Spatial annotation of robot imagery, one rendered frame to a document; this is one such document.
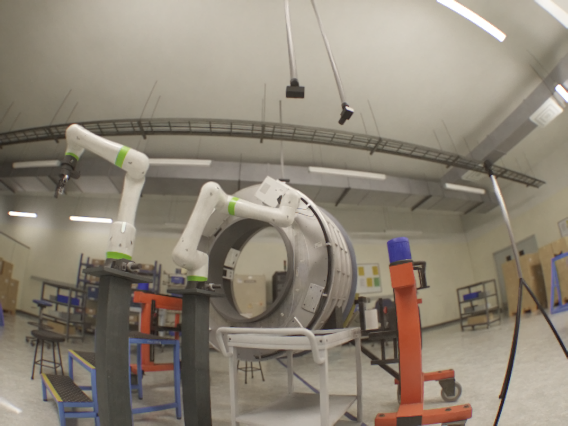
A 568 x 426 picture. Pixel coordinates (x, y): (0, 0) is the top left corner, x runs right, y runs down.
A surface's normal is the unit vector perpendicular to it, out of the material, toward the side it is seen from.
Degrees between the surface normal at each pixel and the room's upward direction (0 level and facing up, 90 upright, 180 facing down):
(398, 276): 90
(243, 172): 90
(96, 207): 90
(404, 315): 90
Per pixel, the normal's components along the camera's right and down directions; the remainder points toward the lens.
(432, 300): 0.17, -0.40
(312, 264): -0.49, -0.34
